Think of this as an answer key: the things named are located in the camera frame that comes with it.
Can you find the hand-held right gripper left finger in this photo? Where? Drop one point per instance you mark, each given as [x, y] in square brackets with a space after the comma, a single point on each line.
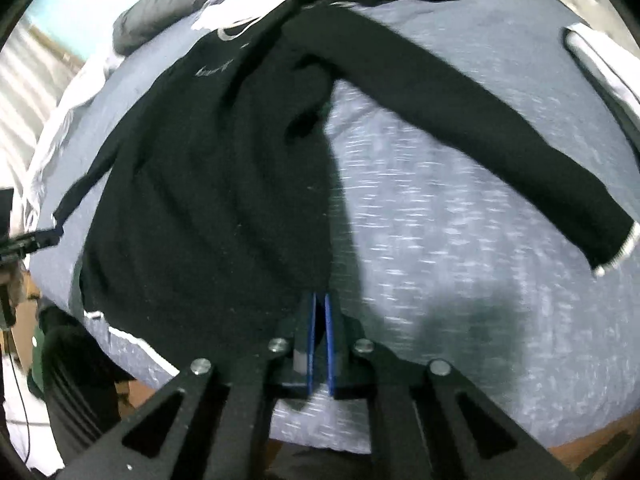
[311, 350]

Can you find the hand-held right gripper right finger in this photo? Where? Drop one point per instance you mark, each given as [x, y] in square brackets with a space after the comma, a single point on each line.
[331, 350]

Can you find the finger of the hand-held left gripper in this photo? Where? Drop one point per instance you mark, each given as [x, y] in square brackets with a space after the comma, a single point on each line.
[40, 240]

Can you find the black sweater with white trim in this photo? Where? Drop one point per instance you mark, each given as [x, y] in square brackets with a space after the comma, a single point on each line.
[200, 185]

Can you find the light grey sheet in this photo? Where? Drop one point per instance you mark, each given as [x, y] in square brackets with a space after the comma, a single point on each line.
[65, 110]

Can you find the beige striped curtain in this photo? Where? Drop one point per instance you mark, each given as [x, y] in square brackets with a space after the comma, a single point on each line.
[25, 85]

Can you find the black ribbed suitcase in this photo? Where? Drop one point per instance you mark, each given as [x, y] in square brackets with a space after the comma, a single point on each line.
[80, 385]

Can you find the dark grey rolled duvet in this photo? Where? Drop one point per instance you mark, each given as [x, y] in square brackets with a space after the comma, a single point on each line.
[150, 25]

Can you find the white t-shirt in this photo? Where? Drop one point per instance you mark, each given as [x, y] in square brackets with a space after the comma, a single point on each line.
[220, 12]

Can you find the folded white garment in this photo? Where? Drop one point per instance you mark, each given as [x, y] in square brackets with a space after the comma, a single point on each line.
[605, 65]

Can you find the cream tufted headboard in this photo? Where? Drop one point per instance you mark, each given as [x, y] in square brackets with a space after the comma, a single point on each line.
[590, 5]

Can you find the wooden window frame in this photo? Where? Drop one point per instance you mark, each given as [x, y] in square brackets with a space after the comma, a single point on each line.
[60, 47]

